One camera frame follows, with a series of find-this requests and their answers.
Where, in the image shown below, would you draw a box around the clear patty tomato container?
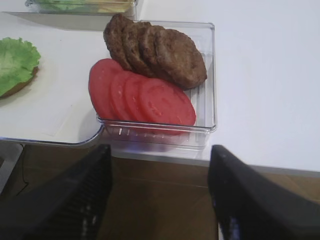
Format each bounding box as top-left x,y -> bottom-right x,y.
97,20 -> 217,149

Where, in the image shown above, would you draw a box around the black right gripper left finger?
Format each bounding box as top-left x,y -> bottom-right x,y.
0,144 -> 112,240

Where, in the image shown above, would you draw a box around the rear red tomato slice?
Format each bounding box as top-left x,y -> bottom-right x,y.
88,58 -> 123,120

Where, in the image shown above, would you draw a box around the remaining green lettuce leaves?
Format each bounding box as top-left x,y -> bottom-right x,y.
35,0 -> 98,14

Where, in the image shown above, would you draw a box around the clear lettuce cheese container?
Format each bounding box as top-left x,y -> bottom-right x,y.
25,0 -> 139,16

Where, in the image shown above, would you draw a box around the bottom bun on tray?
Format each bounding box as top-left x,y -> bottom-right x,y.
0,67 -> 39,99

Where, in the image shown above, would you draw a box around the front brown meat patty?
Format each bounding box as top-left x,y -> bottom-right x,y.
154,29 -> 207,89

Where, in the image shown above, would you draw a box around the green lettuce leaf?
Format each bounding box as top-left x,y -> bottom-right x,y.
0,37 -> 41,95

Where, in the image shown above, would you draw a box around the red tomato slice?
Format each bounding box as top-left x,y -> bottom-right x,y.
109,71 -> 134,121
88,58 -> 123,120
138,78 -> 196,126
124,74 -> 149,122

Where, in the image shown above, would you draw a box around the white metal tray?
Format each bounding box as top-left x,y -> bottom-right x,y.
0,11 -> 137,148

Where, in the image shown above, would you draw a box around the thin black cable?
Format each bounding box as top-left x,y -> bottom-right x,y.
21,144 -> 29,187

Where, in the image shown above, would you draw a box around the white paper sheet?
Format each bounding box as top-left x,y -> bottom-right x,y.
0,14 -> 111,137

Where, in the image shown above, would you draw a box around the front red tomato slice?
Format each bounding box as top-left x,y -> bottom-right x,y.
138,78 -> 196,126

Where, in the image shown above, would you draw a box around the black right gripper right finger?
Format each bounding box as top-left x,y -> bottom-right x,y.
207,145 -> 320,240

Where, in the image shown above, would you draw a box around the rear brown meat patty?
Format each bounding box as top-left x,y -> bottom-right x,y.
103,13 -> 135,72

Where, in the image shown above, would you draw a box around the flat cheese slice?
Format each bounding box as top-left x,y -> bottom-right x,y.
97,0 -> 134,13

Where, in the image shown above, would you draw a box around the brown meat patty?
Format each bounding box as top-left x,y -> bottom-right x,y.
154,29 -> 207,89
103,13 -> 135,72
122,21 -> 155,78
139,25 -> 172,82

